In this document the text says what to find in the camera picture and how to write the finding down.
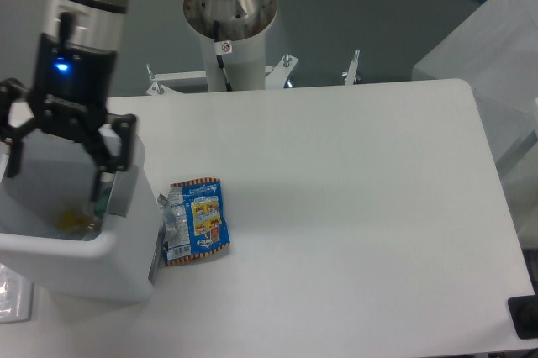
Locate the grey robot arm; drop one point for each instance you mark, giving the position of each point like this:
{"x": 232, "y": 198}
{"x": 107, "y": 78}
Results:
{"x": 97, "y": 24}

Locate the yellow trash in bin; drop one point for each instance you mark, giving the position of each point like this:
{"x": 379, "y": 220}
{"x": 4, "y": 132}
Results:
{"x": 74, "y": 221}

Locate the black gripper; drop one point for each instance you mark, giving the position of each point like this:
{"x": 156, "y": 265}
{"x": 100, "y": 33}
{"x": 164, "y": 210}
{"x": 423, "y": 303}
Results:
{"x": 68, "y": 100}

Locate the clear plastic bag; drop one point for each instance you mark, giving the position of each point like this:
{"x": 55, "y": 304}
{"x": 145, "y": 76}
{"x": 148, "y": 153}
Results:
{"x": 17, "y": 295}

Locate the black device at table edge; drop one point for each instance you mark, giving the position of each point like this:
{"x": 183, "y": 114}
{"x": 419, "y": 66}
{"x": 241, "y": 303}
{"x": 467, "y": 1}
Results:
{"x": 523, "y": 311}

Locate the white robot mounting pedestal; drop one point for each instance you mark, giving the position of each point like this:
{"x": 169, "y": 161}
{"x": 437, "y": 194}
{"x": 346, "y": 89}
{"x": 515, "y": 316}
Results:
{"x": 232, "y": 36}

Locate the blue snack wrapper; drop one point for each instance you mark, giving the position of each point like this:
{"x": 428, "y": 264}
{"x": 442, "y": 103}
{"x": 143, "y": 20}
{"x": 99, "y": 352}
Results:
{"x": 194, "y": 223}

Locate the white trash can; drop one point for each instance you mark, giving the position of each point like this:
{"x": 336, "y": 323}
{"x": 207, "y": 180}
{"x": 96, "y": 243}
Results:
{"x": 54, "y": 235}

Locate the crushed green label plastic bottle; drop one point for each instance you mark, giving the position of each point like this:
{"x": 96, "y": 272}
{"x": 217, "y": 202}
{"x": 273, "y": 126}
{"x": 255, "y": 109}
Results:
{"x": 101, "y": 205}

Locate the metal table clamp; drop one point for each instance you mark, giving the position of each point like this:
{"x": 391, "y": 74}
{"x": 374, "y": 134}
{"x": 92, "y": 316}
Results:
{"x": 351, "y": 77}

